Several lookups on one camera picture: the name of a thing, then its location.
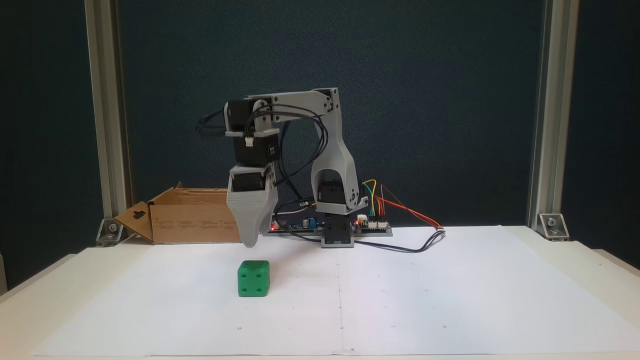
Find orange red wire pair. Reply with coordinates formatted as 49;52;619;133
378;185;444;231

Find brown cardboard box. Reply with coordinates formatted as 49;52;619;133
114;182;260;245

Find circuit board with jumper wires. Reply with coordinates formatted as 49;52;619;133
353;214;394;237

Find metal corner bracket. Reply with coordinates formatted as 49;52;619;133
537;212;571;242
96;217;125;247

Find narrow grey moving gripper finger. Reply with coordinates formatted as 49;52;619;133
259;165;279;237

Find black table cable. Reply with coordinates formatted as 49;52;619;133
272;229;447;254

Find black arm wire bundle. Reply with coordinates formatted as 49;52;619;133
196;106;331;236

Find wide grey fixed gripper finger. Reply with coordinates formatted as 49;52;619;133
227;199;273;249

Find yellow jumper wire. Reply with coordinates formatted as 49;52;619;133
363;179;377;217

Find circuit board with capacitors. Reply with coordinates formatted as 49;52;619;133
267;215;325;237

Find aluminium frame post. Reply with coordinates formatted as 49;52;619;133
84;0;133;227
526;0;581;231

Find green dice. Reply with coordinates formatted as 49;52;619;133
237;260;271;298

